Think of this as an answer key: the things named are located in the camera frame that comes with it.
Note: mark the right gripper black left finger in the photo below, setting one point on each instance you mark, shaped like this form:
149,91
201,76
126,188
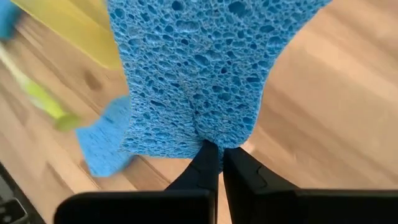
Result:
199,186

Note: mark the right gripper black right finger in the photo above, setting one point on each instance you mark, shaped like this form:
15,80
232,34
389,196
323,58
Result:
248,193

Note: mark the blue cellulose sponge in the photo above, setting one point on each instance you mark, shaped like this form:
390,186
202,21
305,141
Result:
102,146
7,18
199,77

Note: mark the green white dish brush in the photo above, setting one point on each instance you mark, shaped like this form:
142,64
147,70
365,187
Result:
46,102

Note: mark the yellow translucent plastic bin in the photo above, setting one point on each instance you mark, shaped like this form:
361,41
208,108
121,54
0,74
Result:
77,28

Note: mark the black aluminium table frame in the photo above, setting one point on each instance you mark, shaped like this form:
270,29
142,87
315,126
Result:
12,211

